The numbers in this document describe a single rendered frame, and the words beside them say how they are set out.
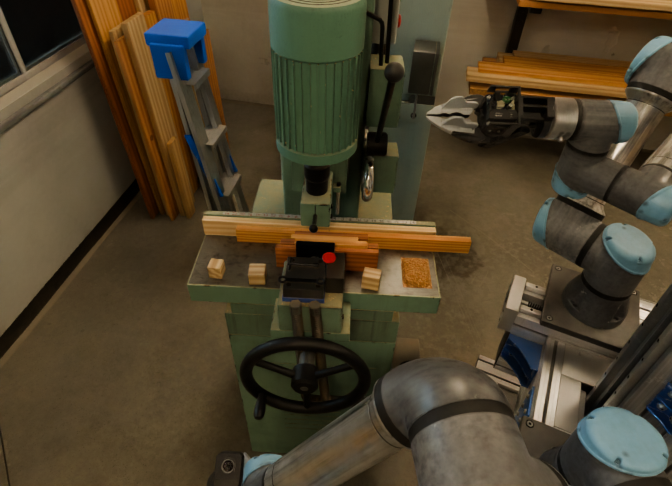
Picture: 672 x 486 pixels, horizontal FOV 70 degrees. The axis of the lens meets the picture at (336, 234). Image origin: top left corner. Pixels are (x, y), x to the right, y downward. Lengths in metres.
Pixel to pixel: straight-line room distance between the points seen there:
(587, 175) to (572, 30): 2.53
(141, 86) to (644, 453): 2.22
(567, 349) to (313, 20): 1.01
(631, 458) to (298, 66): 0.82
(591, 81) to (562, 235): 1.98
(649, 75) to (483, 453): 0.99
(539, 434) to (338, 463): 0.55
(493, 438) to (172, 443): 1.59
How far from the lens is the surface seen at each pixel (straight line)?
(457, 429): 0.52
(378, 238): 1.21
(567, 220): 1.26
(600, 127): 0.98
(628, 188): 1.00
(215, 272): 1.17
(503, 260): 2.65
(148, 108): 2.48
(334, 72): 0.90
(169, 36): 1.81
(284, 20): 0.88
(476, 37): 3.43
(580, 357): 1.40
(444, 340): 2.22
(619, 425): 0.92
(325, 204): 1.10
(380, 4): 1.22
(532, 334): 1.42
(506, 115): 0.90
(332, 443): 0.68
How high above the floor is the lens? 1.76
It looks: 42 degrees down
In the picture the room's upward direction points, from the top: 2 degrees clockwise
